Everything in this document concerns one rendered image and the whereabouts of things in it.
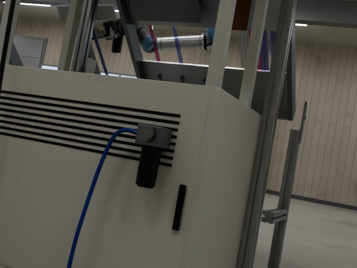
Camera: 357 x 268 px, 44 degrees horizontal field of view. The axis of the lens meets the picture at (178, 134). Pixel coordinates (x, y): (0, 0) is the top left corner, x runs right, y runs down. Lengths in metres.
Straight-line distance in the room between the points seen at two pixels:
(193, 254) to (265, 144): 0.48
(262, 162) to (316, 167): 8.17
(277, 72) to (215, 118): 0.45
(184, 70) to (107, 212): 1.01
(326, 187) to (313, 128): 1.21
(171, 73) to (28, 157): 0.95
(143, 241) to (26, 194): 0.36
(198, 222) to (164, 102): 0.28
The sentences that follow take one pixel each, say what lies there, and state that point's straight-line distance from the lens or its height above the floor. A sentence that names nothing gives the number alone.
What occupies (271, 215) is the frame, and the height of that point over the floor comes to 0.31.
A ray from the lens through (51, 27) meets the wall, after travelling 12.01.
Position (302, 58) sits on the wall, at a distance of 9.84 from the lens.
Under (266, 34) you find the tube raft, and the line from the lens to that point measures 1.74.
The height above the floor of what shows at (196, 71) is 0.82.
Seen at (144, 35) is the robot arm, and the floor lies 1.05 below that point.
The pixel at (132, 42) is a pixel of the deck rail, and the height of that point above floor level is 0.90.
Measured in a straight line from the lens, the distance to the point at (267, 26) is 1.71.
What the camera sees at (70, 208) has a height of 0.28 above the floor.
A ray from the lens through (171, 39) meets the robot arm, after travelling 2.56.
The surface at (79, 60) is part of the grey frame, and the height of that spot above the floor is 0.74.
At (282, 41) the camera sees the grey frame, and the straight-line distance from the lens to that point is 1.41.
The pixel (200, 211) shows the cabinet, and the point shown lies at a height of 0.34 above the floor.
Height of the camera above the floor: 0.46
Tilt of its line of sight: 3 degrees up
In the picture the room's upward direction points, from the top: 10 degrees clockwise
